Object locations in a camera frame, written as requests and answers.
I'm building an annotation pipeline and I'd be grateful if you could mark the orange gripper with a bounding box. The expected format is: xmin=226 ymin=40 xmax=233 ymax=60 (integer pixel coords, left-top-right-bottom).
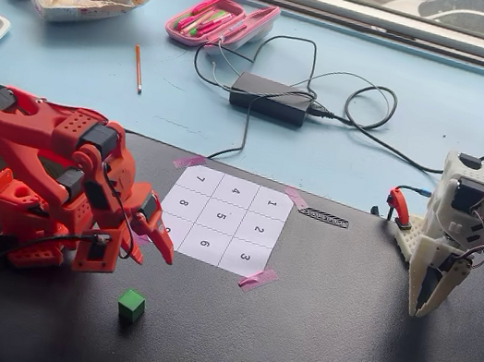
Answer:
xmin=113 ymin=179 xmax=187 ymax=272

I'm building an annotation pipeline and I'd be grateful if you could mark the green cube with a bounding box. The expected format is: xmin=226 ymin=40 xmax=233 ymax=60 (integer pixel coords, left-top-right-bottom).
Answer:
xmin=115 ymin=287 xmax=148 ymax=326

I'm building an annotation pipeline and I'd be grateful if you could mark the white numbered grid paper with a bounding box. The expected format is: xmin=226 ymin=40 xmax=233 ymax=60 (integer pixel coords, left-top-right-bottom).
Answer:
xmin=150 ymin=160 xmax=298 ymax=285

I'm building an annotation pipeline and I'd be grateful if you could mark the orange pencil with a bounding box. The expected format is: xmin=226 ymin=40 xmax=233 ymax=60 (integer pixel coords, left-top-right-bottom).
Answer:
xmin=127 ymin=43 xmax=151 ymax=95

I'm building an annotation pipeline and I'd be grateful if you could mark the black slotted ruler plate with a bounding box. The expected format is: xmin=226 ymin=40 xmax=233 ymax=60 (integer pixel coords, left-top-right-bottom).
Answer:
xmin=295 ymin=206 xmax=352 ymax=231

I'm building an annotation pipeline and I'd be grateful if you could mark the black power adapter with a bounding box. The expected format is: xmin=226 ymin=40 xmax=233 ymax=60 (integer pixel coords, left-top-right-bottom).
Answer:
xmin=225 ymin=69 xmax=317 ymax=131

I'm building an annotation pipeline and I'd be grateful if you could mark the printed cardboard carton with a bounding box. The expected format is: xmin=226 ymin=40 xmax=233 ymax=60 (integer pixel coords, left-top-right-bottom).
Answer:
xmin=30 ymin=0 xmax=148 ymax=38

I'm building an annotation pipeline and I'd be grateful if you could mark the pink white flat device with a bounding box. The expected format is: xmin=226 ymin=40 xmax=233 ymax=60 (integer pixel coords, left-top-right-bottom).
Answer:
xmin=161 ymin=0 xmax=283 ymax=66

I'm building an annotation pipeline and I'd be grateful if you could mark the pink pen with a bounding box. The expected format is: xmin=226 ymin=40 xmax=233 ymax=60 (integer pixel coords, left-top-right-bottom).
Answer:
xmin=191 ymin=0 xmax=232 ymax=20

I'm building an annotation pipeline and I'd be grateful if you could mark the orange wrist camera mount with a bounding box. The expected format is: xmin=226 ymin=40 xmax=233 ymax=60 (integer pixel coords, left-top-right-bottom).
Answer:
xmin=69 ymin=208 xmax=127 ymax=280

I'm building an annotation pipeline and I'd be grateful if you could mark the black camera cable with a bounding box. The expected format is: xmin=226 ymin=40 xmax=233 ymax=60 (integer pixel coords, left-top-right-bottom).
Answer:
xmin=0 ymin=216 xmax=114 ymax=289

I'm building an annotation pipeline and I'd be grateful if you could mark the thin black cable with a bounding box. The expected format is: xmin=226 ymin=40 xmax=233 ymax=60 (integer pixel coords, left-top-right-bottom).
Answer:
xmin=175 ymin=19 xmax=328 ymax=178

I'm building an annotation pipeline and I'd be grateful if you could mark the orange leader trigger handle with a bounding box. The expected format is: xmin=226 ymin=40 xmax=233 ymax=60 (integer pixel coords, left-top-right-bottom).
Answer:
xmin=381 ymin=183 xmax=417 ymax=230

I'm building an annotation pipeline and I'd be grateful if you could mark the thick black power cord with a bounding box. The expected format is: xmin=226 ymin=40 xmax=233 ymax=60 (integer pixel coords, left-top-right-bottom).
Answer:
xmin=298 ymin=66 xmax=459 ymax=176

